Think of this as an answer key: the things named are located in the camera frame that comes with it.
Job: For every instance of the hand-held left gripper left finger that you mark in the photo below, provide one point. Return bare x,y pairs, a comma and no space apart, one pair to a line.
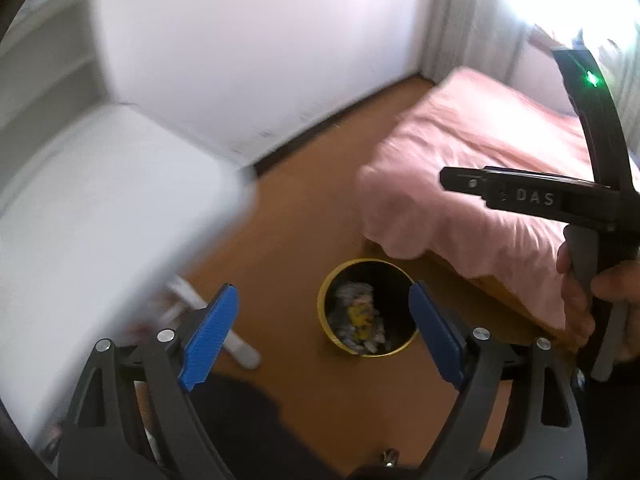
210,340

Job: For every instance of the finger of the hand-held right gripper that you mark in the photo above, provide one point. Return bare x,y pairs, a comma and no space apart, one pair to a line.
462,180

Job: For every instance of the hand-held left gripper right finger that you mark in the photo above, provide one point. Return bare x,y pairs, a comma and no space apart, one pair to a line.
435,335

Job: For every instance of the silver wrapper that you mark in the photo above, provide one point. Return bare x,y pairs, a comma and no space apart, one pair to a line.
362,342

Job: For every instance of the yellow snack bag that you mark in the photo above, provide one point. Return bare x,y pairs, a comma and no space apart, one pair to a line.
361,316

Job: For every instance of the grey wrapper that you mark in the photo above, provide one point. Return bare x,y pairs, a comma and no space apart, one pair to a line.
352,292

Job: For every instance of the yellow rimmed black bin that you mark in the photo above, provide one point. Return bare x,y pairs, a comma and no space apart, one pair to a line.
330,310

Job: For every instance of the person's right hand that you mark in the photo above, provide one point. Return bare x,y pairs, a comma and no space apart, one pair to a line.
575,305

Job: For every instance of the bed with pink cover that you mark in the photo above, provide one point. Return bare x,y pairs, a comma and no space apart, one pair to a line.
475,185

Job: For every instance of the person's dark pants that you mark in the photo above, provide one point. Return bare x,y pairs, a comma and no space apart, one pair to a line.
245,425

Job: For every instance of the white desk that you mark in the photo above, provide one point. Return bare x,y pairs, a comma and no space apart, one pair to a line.
100,220

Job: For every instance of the white curtain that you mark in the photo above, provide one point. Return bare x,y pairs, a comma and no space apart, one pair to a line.
470,15

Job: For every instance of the white desk shelf unit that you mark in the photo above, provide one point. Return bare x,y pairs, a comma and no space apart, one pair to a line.
45,70

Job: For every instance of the wooden bed frame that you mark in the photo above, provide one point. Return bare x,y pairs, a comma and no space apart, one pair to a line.
505,305

